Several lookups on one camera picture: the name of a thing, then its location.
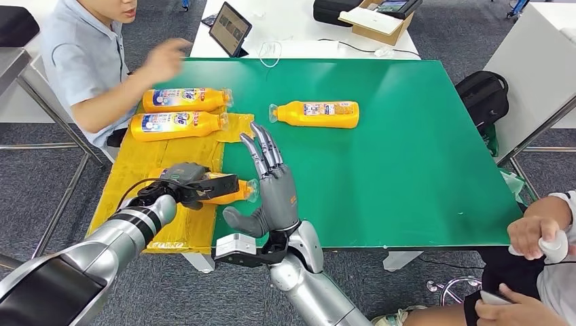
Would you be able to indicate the white table leg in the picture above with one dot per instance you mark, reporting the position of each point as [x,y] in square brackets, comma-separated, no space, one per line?
[200,264]
[398,261]

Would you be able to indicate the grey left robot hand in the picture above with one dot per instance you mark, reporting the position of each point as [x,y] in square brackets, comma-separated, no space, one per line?
[186,173]

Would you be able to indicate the black backpack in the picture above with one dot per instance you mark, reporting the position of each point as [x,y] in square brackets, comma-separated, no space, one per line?
[482,97]

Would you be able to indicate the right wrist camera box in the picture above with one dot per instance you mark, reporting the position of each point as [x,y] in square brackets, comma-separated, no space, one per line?
[234,246]

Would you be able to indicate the person's left hand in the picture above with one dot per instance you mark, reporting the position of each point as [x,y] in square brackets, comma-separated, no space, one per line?
[517,312]

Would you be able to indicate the white flat box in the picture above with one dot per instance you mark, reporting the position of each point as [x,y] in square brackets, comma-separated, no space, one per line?
[370,20]

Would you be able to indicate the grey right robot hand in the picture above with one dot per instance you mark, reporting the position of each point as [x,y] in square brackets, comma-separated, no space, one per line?
[279,198]

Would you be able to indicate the orange detergent bottle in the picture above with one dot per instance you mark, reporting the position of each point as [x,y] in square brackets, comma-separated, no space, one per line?
[297,114]
[207,126]
[243,191]
[211,101]

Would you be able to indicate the yellow plastic-wrapped board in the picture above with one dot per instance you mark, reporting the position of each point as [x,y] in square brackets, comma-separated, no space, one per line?
[135,157]

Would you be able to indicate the black cushion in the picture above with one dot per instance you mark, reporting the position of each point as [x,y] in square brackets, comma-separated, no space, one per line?
[15,26]

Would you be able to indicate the person's right hand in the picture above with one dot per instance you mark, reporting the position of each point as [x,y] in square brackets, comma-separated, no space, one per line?
[528,234]
[166,60]

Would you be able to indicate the cardboard box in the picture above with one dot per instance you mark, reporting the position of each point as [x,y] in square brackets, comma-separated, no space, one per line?
[376,37]

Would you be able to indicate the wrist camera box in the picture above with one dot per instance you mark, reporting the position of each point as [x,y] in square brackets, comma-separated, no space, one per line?
[220,186]
[234,246]

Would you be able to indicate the white desk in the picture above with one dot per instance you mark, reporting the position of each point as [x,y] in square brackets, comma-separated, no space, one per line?
[18,108]

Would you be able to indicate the black tablet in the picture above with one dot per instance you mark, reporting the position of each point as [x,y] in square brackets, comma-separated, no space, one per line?
[229,29]

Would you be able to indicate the blue metal frame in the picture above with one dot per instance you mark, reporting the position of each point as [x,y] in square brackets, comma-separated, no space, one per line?
[516,6]

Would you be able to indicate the black case bag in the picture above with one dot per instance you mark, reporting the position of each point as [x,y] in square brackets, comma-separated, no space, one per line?
[331,11]

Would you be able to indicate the chrome chair base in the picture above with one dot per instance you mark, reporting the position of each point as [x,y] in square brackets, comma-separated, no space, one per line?
[446,291]

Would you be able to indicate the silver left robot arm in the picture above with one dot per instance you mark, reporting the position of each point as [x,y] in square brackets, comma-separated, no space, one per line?
[90,252]

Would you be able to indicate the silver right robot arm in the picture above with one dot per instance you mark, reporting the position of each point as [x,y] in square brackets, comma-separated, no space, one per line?
[310,292]

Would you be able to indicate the dark green bag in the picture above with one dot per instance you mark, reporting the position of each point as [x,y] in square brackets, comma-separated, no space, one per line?
[491,141]

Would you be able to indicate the white handheld controller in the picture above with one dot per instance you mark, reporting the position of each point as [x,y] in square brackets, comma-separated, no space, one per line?
[555,249]
[490,297]

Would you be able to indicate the person's right forearm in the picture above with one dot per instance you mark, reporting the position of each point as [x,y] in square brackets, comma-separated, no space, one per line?
[108,105]
[549,207]

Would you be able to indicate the black screen device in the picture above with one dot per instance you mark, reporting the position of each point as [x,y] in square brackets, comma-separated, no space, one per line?
[403,8]

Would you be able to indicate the black phone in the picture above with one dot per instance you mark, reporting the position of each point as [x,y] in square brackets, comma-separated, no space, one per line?
[209,20]

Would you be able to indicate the white adapter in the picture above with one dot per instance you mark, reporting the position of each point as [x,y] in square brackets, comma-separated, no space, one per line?
[384,52]

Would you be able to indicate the blue metal leg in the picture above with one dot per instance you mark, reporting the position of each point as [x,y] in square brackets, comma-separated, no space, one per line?
[185,4]

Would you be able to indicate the grey table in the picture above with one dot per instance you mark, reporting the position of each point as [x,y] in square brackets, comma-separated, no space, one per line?
[531,63]

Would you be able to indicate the person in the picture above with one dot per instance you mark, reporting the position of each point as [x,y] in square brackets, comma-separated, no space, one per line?
[81,58]
[508,270]

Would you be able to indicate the steel frame table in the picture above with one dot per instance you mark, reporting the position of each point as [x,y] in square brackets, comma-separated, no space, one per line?
[11,64]

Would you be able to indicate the white table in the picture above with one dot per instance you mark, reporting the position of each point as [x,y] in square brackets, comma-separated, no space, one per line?
[288,22]

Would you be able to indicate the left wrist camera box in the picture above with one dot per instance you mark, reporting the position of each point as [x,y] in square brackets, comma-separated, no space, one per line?
[220,186]

